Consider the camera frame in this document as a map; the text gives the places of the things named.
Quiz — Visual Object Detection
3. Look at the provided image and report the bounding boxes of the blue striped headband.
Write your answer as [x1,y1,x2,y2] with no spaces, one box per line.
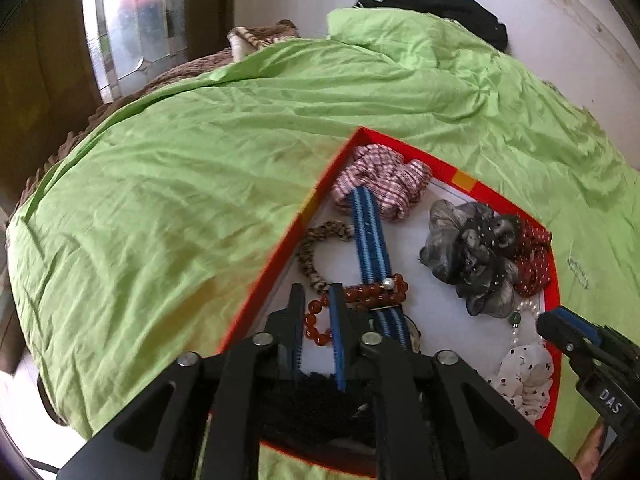
[348,186,417,357]

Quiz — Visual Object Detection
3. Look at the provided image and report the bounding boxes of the red plaid scrunchie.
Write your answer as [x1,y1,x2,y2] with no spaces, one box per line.
[332,144,434,221]

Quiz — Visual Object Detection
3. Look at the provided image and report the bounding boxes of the leopard print scrunchie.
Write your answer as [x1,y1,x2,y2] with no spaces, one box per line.
[296,221,355,294]

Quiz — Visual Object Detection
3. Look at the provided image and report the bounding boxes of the red bead bracelet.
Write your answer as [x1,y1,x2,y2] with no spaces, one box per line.
[302,273,410,347]

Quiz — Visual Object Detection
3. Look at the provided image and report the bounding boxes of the red polka dot scrunchie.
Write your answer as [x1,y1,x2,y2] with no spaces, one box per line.
[512,220,554,297]

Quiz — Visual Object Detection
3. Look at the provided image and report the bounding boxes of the green bedsheet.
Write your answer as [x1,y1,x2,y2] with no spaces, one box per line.
[5,7,640,480]

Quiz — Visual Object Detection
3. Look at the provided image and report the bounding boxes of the dark wooden door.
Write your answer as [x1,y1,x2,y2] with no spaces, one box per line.
[0,0,241,376]

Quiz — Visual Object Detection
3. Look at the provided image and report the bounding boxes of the red cardboard box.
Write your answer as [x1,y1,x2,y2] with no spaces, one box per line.
[217,126,562,479]

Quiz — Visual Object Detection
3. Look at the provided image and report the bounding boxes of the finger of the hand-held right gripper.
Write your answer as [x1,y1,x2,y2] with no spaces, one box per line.
[536,311,577,357]
[551,307,602,345]

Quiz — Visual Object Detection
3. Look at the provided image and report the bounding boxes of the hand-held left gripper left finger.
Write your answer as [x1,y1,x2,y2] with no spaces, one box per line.
[57,284,306,480]

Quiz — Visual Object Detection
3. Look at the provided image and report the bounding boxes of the white pearl bracelet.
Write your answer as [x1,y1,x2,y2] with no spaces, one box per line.
[507,299,549,349]

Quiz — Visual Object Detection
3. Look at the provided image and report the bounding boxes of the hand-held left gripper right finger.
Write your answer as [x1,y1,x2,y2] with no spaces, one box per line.
[329,283,582,480]

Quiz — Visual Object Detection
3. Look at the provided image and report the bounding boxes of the brown patterned cloth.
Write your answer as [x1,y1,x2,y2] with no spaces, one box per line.
[227,20,301,63]

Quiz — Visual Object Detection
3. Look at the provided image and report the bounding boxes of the brown fringed blanket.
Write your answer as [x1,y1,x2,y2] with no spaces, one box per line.
[15,47,261,211]

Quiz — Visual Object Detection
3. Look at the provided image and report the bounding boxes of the stained glass door panel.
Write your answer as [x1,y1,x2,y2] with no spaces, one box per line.
[80,0,189,106]

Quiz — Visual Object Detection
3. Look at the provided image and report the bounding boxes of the white polka dot scrunchie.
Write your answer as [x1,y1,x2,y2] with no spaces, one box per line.
[487,341,555,422]

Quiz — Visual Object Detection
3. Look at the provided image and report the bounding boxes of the grey sheer scrunchie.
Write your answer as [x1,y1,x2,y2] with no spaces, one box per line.
[419,199,524,319]

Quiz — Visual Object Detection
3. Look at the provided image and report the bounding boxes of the black cloth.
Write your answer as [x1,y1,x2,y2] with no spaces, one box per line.
[356,0,509,52]

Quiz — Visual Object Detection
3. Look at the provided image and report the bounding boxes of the person's right hand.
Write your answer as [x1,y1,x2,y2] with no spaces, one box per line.
[572,422,608,479]

